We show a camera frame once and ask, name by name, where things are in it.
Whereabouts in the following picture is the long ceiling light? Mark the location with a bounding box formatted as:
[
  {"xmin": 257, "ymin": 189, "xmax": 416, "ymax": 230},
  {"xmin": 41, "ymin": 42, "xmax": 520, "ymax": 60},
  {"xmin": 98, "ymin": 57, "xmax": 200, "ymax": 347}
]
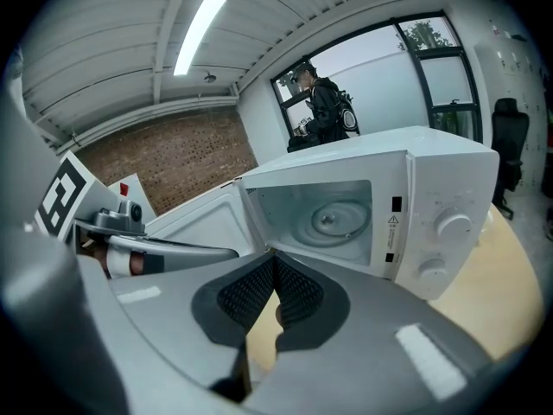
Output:
[{"xmin": 172, "ymin": 0, "xmax": 228, "ymax": 77}]

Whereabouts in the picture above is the black-framed window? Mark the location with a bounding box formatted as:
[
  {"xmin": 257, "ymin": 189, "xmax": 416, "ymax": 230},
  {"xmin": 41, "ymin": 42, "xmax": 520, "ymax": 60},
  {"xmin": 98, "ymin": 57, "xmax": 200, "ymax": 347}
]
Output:
[{"xmin": 270, "ymin": 10, "xmax": 484, "ymax": 155}]

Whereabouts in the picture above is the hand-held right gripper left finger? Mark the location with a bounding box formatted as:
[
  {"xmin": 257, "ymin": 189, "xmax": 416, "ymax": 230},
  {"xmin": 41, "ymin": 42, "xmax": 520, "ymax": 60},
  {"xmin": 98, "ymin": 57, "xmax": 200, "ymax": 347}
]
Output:
[{"xmin": 77, "ymin": 252, "xmax": 277, "ymax": 405}]

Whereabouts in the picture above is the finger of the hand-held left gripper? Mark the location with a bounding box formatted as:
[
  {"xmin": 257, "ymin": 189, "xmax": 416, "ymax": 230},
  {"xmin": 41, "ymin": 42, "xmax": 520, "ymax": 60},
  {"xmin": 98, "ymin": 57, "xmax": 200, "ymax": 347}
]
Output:
[{"xmin": 107, "ymin": 234, "xmax": 240, "ymax": 272}]

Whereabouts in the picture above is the person's left hand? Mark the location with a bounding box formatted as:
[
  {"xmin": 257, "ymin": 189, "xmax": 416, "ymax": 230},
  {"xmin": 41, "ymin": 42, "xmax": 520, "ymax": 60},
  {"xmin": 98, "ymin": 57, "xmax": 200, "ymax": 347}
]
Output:
[{"xmin": 92, "ymin": 248, "xmax": 147, "ymax": 279}]

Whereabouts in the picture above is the white microwave oven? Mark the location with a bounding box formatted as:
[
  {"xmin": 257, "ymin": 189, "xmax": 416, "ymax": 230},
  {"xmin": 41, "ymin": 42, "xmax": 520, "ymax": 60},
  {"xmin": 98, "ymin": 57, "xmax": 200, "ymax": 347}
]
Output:
[{"xmin": 144, "ymin": 125, "xmax": 501, "ymax": 301}]

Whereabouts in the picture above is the clear glass turntable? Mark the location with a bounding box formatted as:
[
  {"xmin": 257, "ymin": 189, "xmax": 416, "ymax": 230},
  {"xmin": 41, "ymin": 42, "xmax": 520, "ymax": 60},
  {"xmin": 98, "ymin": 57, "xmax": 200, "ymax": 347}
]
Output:
[{"xmin": 295, "ymin": 200, "xmax": 372, "ymax": 250}]

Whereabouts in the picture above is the white ceiling pipe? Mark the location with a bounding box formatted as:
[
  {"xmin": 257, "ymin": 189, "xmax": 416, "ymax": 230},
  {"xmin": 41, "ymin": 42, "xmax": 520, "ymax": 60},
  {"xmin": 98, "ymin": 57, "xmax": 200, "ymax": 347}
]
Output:
[{"xmin": 23, "ymin": 95, "xmax": 241, "ymax": 155}]

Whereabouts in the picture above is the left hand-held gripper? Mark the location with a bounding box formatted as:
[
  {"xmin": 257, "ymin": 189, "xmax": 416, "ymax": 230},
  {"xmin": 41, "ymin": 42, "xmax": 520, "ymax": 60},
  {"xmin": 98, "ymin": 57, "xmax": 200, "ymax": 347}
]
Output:
[{"xmin": 33, "ymin": 150, "xmax": 148, "ymax": 244}]

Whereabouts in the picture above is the white locker cabinet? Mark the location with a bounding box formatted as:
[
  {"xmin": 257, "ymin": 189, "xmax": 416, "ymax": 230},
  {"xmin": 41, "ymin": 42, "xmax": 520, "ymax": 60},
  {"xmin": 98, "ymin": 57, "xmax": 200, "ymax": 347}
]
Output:
[{"xmin": 473, "ymin": 36, "xmax": 550, "ymax": 189}]

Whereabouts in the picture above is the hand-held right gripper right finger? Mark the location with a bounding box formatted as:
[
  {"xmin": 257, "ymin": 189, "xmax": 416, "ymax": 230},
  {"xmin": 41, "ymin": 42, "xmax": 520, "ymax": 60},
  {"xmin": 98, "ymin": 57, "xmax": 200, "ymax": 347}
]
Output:
[{"xmin": 242, "ymin": 252, "xmax": 515, "ymax": 415}]

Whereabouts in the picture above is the black office chair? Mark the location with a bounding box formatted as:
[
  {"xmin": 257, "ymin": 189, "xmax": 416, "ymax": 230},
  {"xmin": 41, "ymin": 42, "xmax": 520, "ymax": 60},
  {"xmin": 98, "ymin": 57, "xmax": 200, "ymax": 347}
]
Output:
[{"xmin": 491, "ymin": 97, "xmax": 531, "ymax": 220}]

